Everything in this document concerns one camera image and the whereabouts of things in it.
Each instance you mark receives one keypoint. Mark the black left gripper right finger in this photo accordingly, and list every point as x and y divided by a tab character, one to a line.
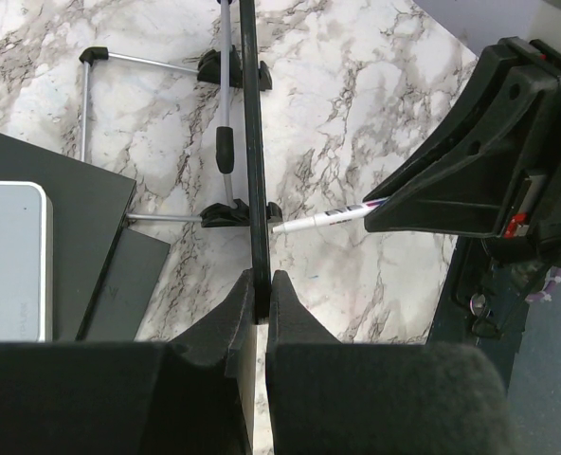
330	397

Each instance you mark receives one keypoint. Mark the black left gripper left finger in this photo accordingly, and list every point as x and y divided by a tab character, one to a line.
193	394

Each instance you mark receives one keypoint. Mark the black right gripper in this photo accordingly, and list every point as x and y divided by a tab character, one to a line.
492	168

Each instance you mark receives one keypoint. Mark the white marker pen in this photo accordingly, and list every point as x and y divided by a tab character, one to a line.
330	217

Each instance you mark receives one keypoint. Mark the black framed whiteboard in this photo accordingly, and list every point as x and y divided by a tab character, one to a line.
255	162

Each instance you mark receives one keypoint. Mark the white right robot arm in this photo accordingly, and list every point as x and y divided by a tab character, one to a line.
482	299

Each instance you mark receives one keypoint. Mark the black whiteboard stand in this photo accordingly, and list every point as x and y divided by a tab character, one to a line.
223	68

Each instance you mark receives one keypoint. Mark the white square box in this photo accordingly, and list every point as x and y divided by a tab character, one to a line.
26	262

